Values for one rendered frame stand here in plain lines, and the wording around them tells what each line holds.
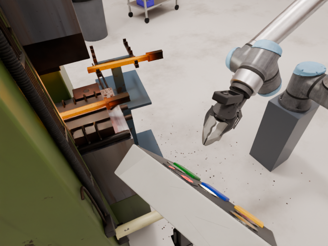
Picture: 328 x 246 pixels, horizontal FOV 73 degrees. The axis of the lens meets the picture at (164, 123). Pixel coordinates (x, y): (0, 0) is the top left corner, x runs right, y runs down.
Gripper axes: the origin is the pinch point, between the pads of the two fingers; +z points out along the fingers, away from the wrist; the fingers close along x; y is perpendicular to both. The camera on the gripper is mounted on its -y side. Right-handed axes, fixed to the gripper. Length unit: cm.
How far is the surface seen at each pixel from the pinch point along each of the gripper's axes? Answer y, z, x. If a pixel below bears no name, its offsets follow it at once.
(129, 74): 53, -18, 92
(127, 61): 22, -18, 69
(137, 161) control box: -21.7, 13.7, 3.2
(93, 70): 14, -3, 78
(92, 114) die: 1.1, 13.9, 45.9
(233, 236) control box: -21.7, 13.5, -20.1
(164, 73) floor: 160, -63, 147
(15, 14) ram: -43, 2, 36
